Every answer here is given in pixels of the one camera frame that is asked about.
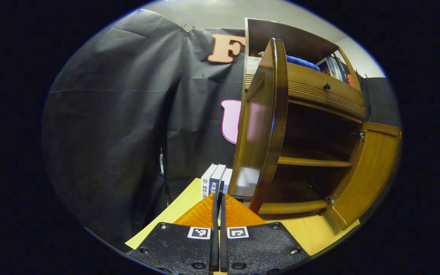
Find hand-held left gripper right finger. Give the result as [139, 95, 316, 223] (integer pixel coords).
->
[220, 193, 310, 273]

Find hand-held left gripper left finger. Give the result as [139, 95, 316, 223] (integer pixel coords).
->
[130, 191, 220, 273]

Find wooden shoe cabinet door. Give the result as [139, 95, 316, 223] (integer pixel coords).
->
[325, 121, 402, 231]
[228, 37, 289, 214]

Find wooden double-door shoe cabinet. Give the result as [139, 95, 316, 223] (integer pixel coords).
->
[228, 17, 402, 231]

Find wooden inner cabinet shelf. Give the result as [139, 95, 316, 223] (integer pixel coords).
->
[277, 156, 353, 168]

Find wooden cabinet drawer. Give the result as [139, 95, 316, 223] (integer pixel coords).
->
[287, 62, 366, 120]

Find thin white book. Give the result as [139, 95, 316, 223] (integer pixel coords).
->
[222, 168, 233, 195]

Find blue and white book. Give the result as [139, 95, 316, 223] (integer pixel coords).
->
[209, 164, 227, 199]

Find black backdrop cloth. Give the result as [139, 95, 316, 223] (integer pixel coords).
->
[41, 8, 401, 252]

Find blue folded towel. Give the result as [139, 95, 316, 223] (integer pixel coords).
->
[286, 55, 321, 71]

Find dark blue book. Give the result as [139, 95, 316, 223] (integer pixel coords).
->
[317, 58, 333, 76]

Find grey book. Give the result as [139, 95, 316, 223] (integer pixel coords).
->
[325, 57, 343, 81]

